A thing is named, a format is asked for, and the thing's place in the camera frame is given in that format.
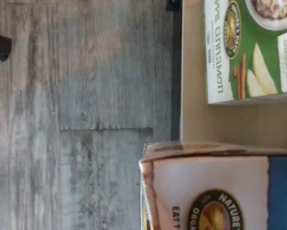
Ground blue white flax plus box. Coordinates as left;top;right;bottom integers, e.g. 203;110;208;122
138;141;287;230

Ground green apple cinnamon oatmeal box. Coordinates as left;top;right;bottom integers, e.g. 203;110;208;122
202;0;287;105

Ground black frame wooden shelf unit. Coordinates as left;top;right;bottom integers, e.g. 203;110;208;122
166;0;287;156

